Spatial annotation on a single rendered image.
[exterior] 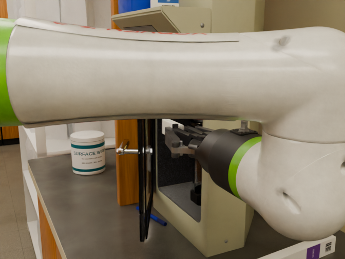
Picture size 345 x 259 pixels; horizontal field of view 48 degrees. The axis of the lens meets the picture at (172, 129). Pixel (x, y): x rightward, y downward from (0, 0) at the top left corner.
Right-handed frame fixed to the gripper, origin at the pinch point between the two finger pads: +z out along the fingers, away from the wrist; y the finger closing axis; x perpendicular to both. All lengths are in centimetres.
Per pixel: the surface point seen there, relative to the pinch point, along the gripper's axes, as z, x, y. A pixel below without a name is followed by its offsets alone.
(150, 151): 11.0, 7.5, 0.2
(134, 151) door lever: 13.0, 7.5, 3.1
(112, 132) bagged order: 134, 33, -29
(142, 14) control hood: 15.1, -22.2, 0.1
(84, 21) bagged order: 131, -26, -15
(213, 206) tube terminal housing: 4.9, 20.6, -13.1
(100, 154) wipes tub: 75, 27, -6
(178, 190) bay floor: 28.8, 26.0, -16.3
